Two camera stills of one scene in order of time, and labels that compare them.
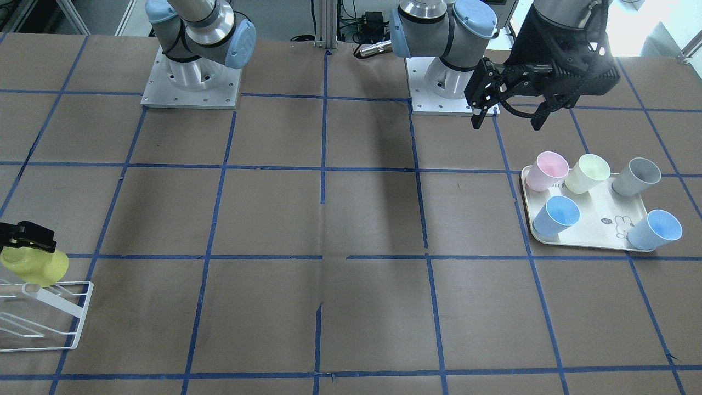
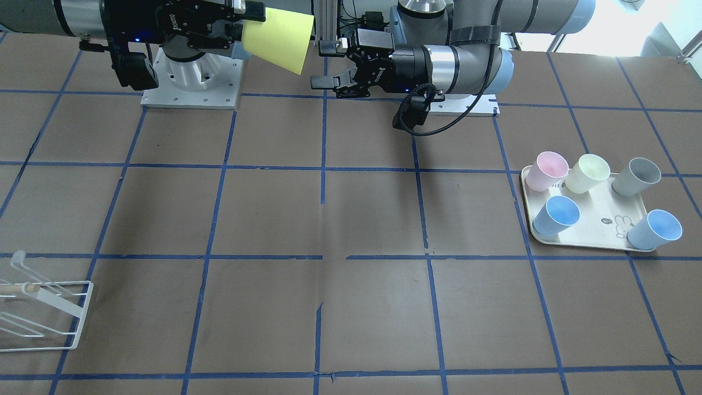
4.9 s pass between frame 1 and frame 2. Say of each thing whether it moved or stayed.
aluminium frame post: stayed
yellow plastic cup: moved
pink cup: stayed
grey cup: stayed
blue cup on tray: stayed
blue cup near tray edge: stayed
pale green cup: stayed
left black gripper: moved
